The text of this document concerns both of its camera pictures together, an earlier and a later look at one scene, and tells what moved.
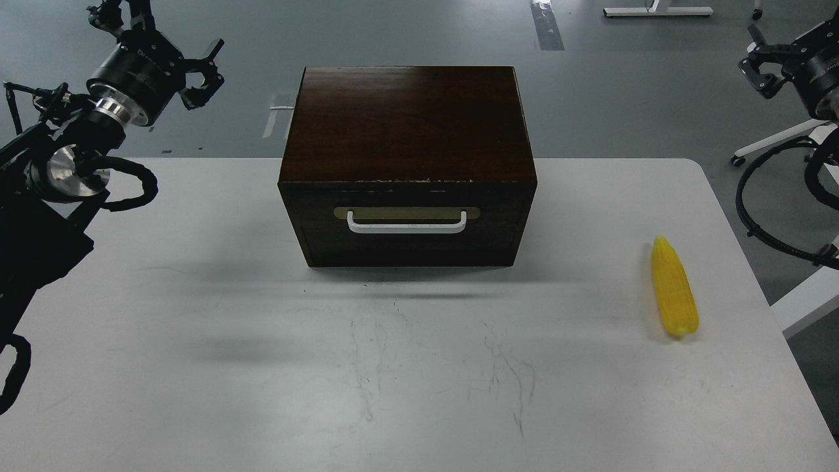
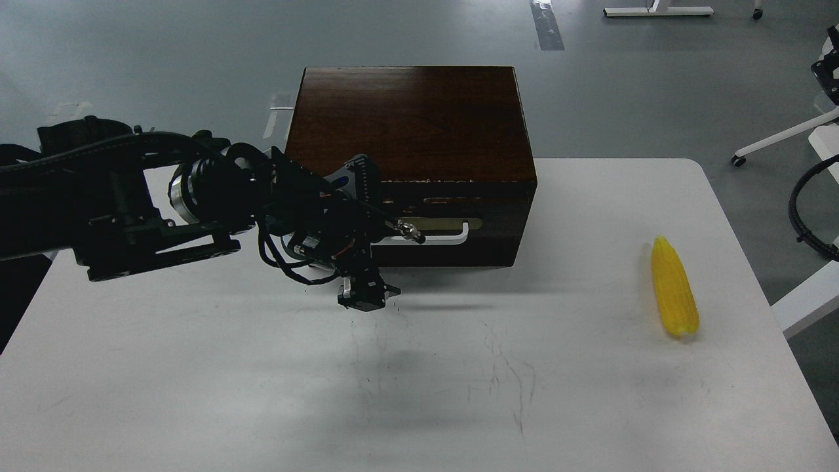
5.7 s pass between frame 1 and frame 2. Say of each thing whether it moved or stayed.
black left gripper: moved
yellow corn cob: stayed
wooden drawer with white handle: stayed
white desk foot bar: stayed
